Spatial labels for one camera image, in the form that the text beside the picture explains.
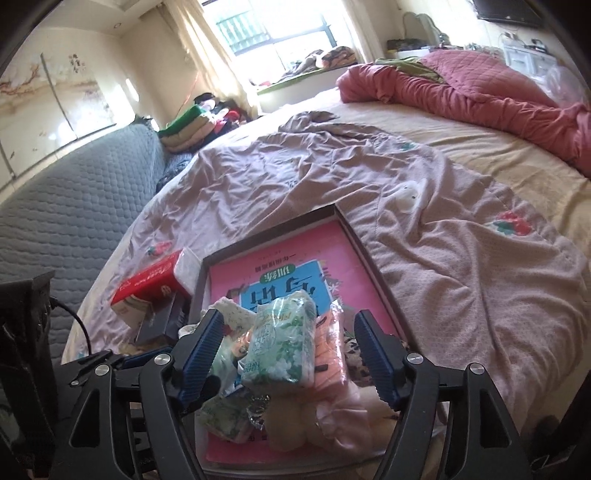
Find dark blue box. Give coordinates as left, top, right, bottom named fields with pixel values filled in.
left=136, top=293, right=190, bottom=347

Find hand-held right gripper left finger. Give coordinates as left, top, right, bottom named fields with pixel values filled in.
left=53, top=308, right=226, bottom=480

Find leopard print scrunchie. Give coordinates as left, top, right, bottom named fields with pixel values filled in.
left=344, top=337, right=384, bottom=387

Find green window seat mat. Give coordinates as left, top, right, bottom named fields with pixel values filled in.
left=256, top=65, right=352, bottom=94

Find green folded blanket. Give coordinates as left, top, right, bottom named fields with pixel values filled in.
left=159, top=105, right=208, bottom=136

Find pile of bedding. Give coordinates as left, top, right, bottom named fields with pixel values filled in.
left=295, top=46, right=361, bottom=72

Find brown cardboard tray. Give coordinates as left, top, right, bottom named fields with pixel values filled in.
left=187, top=203, right=444, bottom=476

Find window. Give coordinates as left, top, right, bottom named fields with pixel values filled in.
left=215, top=0, right=361, bottom=61

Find red tissue box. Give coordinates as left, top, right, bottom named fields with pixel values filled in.
left=111, top=249, right=204, bottom=333

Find pink book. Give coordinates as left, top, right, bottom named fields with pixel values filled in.
left=205, top=219, right=402, bottom=464

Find dark patterned pillow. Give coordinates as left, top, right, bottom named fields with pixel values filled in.
left=154, top=152, right=197, bottom=195

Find olive green garment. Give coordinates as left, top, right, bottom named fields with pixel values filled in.
left=376, top=56, right=446, bottom=84

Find lilac printed blanket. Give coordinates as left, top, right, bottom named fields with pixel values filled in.
left=81, top=111, right=589, bottom=439

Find blossom wall painting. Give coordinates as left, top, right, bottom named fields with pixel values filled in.
left=0, top=51, right=116, bottom=181

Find cream curtain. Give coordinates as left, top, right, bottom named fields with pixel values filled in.
left=342, top=0, right=384, bottom=63
left=159, top=0, right=259, bottom=121

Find black television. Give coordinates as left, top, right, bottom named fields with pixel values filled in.
left=475, top=0, right=546, bottom=29

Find cluttered white dresser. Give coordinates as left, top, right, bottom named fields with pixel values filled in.
left=385, top=37, right=462, bottom=59

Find oval vanity mirror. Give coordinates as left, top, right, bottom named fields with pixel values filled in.
left=402, top=11, right=441, bottom=47

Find pink quilt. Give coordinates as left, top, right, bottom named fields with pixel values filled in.
left=336, top=48, right=591, bottom=178

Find peach soft packet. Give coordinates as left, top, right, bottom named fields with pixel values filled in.
left=311, top=302, right=354, bottom=391

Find cream teddy bear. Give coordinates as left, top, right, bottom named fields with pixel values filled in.
left=265, top=383, right=319, bottom=450

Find clear plastic bag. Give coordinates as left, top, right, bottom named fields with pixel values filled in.
left=542, top=65, right=585, bottom=107

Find black cable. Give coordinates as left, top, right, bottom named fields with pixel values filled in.
left=48, top=298, right=93, bottom=357

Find person's dark trousers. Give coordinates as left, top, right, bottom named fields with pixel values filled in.
left=531, top=418, right=573, bottom=462

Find pile of colourful clothes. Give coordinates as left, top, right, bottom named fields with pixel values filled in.
left=210, top=104, right=245, bottom=133

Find green floral tissue pack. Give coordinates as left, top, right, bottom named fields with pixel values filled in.
left=198, top=392, right=259, bottom=444
left=241, top=295, right=319, bottom=388

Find grey quilted headboard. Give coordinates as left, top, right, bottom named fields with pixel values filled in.
left=0, top=122, right=169, bottom=365

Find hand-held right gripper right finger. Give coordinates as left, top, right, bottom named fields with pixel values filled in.
left=353, top=309, right=532, bottom=480

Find metal keychain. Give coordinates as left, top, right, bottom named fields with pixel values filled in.
left=247, top=392, right=271, bottom=430

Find beige folded blankets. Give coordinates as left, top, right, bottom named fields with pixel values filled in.
left=164, top=117, right=222, bottom=153

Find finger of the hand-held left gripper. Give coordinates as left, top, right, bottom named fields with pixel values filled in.
left=60, top=351, right=155, bottom=384

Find white cabinet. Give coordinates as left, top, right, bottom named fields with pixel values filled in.
left=501, top=32, right=561, bottom=77

